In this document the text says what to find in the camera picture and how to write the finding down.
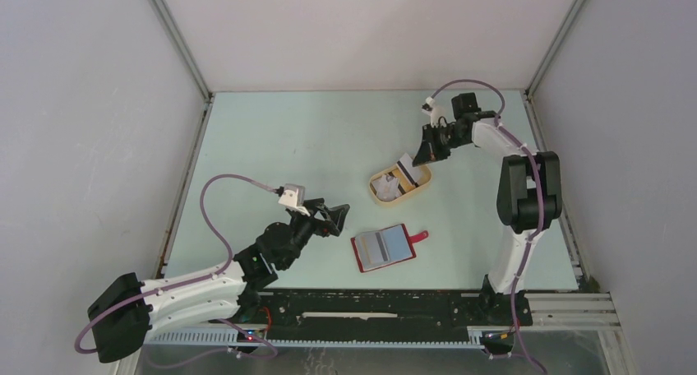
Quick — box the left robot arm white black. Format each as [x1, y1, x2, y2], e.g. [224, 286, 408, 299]
[88, 198, 350, 363]

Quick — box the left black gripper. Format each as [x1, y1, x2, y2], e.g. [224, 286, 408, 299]
[279, 197, 348, 269]

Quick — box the red card holder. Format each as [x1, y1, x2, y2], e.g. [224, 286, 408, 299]
[351, 224, 429, 273]

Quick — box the white cable duct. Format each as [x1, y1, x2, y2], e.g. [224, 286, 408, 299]
[145, 327, 483, 349]

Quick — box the white magnetic stripe card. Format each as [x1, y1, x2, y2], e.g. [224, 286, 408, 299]
[397, 153, 423, 187]

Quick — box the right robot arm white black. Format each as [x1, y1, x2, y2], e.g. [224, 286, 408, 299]
[413, 93, 563, 324]

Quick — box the white credit card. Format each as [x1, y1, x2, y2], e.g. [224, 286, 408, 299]
[358, 233, 390, 267]

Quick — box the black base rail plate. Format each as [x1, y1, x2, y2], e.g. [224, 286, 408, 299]
[229, 289, 533, 342]

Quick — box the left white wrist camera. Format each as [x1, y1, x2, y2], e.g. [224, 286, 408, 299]
[278, 183, 310, 216]

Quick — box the beige oval tray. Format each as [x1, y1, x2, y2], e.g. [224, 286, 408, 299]
[368, 163, 432, 206]

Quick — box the white VIP card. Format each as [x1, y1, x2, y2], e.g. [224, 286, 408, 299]
[371, 174, 403, 202]

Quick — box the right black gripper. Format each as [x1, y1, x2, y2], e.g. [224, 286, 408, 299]
[414, 123, 470, 166]

